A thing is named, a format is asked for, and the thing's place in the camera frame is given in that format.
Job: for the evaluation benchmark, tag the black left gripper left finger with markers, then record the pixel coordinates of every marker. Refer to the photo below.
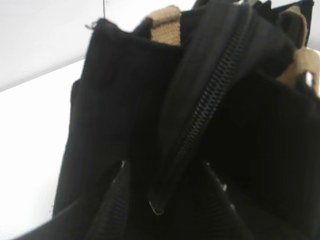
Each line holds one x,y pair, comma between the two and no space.
100,214

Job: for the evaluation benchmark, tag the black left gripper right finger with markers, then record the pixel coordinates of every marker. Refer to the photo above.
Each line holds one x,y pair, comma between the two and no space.
201,210

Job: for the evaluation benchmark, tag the black canvas tote bag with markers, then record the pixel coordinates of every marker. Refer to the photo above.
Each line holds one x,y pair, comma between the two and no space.
213,99

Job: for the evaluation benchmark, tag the tan front bag handle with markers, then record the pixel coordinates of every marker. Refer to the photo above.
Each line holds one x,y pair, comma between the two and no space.
305,60

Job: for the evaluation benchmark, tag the tan bag handle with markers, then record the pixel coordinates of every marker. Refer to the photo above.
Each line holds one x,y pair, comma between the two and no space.
294,19
305,60

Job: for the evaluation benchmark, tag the tan rear bag handle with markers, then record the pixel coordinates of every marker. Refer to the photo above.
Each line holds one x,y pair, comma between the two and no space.
294,19

